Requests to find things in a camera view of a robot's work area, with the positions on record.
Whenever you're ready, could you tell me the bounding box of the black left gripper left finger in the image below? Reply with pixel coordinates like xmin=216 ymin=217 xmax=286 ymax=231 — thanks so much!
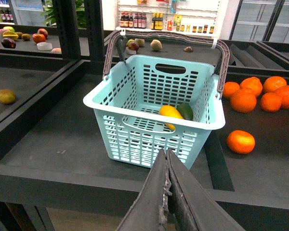
xmin=117 ymin=149 xmax=170 ymax=231

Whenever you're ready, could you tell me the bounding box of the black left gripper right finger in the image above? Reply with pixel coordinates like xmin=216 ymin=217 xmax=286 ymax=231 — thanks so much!
xmin=166 ymin=149 xmax=244 ymax=231

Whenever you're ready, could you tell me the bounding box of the green avocado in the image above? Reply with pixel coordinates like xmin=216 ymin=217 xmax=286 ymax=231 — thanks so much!
xmin=176 ymin=103 xmax=194 ymax=121

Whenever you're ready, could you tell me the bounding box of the yellow mango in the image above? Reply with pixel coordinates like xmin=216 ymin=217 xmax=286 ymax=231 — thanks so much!
xmin=159 ymin=105 xmax=184 ymax=119

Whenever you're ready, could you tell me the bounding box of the light blue plastic basket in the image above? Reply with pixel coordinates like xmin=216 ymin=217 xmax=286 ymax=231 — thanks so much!
xmin=83 ymin=55 xmax=225 ymax=168

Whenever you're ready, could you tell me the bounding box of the orange tangerine front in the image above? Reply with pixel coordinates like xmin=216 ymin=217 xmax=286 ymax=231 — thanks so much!
xmin=226 ymin=130 xmax=255 ymax=154

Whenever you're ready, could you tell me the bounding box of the orange tangerine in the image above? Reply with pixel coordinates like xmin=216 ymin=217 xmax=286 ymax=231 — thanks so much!
xmin=230 ymin=88 xmax=257 ymax=113
xmin=226 ymin=130 xmax=255 ymax=154

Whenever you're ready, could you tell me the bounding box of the white zip tie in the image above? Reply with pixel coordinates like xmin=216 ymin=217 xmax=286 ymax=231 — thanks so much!
xmin=211 ymin=38 xmax=218 ymax=49

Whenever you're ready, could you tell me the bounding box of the sauce bottles shelf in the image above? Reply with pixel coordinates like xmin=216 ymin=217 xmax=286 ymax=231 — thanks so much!
xmin=116 ymin=11 xmax=217 ymax=36

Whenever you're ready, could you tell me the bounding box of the glass door refrigerator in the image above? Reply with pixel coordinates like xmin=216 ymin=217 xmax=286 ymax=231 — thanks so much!
xmin=229 ymin=0 xmax=289 ymax=43

